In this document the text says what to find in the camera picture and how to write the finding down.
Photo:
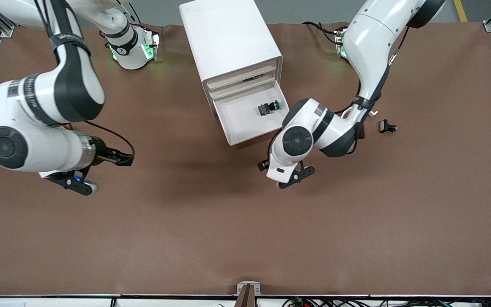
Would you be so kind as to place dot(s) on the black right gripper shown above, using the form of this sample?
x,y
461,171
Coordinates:
x,y
102,154

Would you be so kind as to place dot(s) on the white beige cabinet drawer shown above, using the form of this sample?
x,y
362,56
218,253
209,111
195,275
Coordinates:
x,y
241,123
237,88
237,76

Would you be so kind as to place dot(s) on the green push button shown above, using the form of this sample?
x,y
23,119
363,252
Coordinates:
x,y
264,109

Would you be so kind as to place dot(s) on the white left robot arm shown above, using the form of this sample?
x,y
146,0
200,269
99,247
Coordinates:
x,y
369,42

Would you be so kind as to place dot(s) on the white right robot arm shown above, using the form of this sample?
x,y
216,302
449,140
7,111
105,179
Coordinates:
x,y
24,153

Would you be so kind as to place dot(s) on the white drawer cabinet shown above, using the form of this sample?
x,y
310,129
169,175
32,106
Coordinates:
x,y
228,38

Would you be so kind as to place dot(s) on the brown cylinder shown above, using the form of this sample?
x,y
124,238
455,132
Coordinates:
x,y
362,133

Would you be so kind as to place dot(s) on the small black clip part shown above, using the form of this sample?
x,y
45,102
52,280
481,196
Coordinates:
x,y
384,126

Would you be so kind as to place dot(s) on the brown tapered pole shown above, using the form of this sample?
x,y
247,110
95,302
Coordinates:
x,y
246,299

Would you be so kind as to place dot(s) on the grey metal bracket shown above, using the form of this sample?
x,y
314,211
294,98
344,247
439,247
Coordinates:
x,y
241,288

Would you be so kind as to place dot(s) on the white table edge rail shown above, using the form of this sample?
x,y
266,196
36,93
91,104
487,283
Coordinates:
x,y
58,303

